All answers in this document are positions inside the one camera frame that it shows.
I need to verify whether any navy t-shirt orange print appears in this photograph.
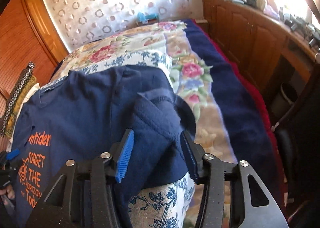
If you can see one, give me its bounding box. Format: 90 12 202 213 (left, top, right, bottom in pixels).
12 65 196 227

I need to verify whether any person's left hand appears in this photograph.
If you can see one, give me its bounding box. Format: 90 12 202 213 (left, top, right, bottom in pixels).
0 185 15 200

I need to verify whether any navy blue blanket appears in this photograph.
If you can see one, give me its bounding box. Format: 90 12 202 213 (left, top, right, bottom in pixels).
183 19 282 209

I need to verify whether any red blanket edge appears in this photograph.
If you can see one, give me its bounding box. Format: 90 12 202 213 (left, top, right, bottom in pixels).
191 19 288 209

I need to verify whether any floral quilt bedspread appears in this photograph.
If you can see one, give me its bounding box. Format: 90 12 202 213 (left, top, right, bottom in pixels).
50 20 235 227

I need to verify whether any wooden wardrobe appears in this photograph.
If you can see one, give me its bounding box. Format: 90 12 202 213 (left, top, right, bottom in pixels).
0 0 70 116

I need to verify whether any wooden sideboard cabinet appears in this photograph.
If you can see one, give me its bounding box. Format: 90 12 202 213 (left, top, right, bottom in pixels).
202 0 319 122

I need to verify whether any blue toy object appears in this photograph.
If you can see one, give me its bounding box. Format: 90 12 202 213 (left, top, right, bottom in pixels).
137 12 159 24

